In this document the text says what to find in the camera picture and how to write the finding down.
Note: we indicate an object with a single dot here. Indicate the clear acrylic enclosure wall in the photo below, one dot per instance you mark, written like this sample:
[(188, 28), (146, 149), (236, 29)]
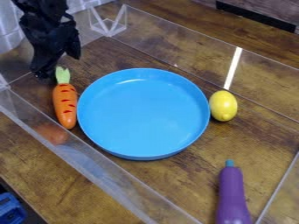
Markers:
[(78, 185)]

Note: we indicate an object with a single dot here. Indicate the white sheer curtain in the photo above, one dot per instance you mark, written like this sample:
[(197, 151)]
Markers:
[(11, 33)]

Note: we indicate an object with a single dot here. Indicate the orange toy carrot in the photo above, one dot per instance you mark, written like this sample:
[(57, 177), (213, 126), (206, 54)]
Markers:
[(65, 98)]

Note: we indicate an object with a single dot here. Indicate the yellow toy lemon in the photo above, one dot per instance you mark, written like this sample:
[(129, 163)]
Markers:
[(224, 105)]

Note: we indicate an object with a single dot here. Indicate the blue plastic object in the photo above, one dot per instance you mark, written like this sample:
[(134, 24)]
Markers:
[(13, 213)]

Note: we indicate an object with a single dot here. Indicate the blue round plate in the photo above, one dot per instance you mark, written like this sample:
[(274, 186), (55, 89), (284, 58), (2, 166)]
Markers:
[(144, 113)]

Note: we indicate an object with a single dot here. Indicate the dark wooden ledge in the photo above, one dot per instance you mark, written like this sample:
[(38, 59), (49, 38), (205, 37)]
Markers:
[(256, 16)]

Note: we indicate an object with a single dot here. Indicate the purple toy eggplant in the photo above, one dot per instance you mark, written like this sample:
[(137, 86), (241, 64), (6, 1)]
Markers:
[(233, 209)]

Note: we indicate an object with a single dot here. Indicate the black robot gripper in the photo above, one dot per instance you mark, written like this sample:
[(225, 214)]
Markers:
[(50, 28)]

